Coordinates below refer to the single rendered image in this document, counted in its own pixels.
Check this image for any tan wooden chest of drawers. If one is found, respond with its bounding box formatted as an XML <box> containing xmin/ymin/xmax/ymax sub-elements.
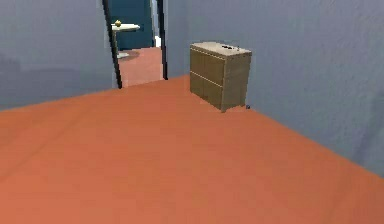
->
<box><xmin>189</xmin><ymin>41</ymin><xmax>253</xmax><ymax>113</ymax></box>

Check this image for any white round pedestal table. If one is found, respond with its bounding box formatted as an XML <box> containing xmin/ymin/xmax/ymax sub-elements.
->
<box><xmin>111</xmin><ymin>22</ymin><xmax>141</xmax><ymax>60</ymax></box>

